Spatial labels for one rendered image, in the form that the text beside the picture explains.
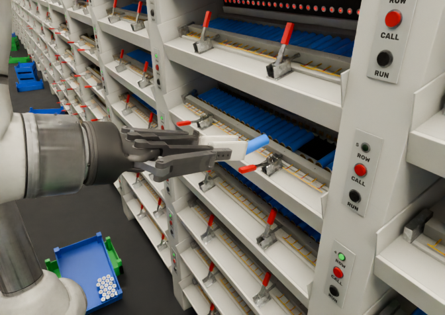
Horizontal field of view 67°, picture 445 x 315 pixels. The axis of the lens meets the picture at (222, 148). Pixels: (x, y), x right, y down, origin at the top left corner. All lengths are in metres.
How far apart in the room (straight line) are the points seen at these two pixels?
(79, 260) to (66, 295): 0.64
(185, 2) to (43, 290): 0.85
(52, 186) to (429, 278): 0.47
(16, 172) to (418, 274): 0.49
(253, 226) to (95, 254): 1.04
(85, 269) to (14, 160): 1.37
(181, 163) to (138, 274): 1.35
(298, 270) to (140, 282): 1.07
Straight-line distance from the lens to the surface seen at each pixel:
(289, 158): 0.66
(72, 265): 1.72
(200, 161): 0.43
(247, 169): 0.63
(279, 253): 0.77
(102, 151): 0.38
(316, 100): 0.52
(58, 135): 0.37
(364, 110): 0.47
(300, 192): 0.62
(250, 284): 0.96
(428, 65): 0.42
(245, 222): 0.84
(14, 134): 0.37
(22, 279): 1.03
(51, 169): 0.37
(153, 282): 1.69
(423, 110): 0.44
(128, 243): 1.90
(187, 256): 1.31
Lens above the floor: 1.25
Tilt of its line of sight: 27 degrees down
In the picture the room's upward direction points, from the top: straight up
